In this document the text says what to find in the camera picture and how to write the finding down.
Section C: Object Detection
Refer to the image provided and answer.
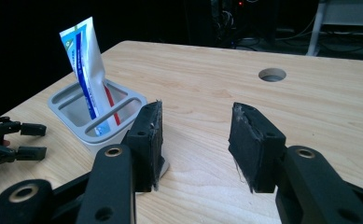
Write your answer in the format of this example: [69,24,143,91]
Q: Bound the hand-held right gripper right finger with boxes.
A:
[228,102,286,194]

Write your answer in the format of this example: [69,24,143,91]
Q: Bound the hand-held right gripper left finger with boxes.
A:
[121,100,165,193]

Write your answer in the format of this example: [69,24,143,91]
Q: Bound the grey plastic holder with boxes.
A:
[47,78,171,195]

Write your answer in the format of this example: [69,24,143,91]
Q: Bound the white blue toothpaste tube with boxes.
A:
[59,16,122,137]

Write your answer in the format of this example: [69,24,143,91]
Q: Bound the dark computer tower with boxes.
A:
[210,0,277,49]

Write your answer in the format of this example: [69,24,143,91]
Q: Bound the black floor cables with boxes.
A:
[231,29,363,62]

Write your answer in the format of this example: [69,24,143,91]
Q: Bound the white desk frame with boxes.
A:
[305,0,363,58]

